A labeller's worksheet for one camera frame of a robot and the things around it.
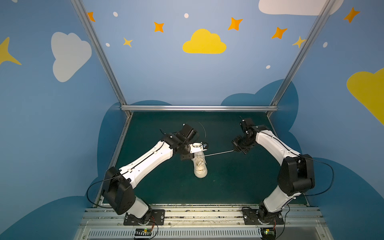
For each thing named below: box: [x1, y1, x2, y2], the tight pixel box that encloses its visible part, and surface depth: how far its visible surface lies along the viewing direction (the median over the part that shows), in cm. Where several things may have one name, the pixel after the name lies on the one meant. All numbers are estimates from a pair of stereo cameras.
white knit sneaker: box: [191, 151, 208, 179], surface depth 86 cm
